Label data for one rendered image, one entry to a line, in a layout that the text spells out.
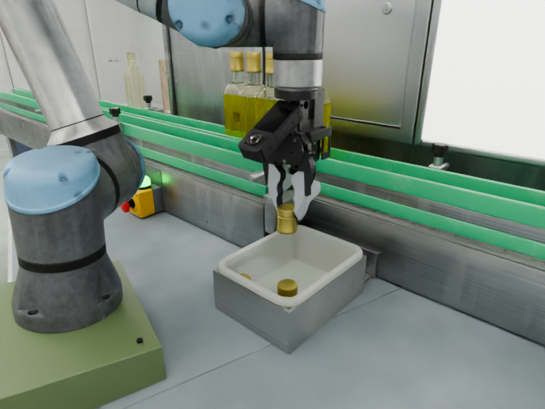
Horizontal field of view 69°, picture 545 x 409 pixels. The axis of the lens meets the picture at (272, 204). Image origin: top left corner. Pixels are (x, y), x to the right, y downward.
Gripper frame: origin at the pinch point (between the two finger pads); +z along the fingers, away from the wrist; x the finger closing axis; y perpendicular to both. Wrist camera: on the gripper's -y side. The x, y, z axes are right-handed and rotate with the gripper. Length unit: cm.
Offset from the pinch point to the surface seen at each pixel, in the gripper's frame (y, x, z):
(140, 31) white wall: 354, 581, -38
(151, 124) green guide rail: 18, 65, -4
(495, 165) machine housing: 37.4, -23.1, -3.9
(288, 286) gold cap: -4.8, -4.2, 10.7
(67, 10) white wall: 250, 599, -64
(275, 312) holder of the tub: -11.6, -7.0, 10.6
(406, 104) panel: 34.0, -5.0, -14.4
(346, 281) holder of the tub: 3.8, -10.3, 11.5
